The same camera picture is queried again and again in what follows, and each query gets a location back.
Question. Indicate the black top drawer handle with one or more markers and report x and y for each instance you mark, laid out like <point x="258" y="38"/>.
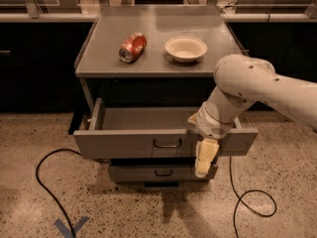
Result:
<point x="158" y="145"/>

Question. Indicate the grey lower drawer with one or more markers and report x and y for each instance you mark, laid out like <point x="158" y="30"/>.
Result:
<point x="156" y="173"/>

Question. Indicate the grey drawer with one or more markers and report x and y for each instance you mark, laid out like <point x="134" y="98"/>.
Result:
<point x="156" y="173"/>
<point x="128" y="133"/>

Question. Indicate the grey metal drawer cabinet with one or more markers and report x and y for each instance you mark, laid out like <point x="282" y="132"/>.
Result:
<point x="99" y="56"/>

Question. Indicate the crushed red soda can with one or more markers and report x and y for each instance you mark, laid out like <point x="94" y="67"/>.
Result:
<point x="132" y="48"/>

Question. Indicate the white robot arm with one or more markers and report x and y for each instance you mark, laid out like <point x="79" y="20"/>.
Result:
<point x="240" y="82"/>

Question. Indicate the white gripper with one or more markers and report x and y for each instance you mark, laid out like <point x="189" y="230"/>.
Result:
<point x="211" y="125"/>

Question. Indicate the white paper bowl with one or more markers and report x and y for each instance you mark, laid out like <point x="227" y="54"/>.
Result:
<point x="186" y="49"/>

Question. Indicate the grey top drawer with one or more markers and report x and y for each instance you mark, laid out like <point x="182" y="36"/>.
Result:
<point x="128" y="133"/>

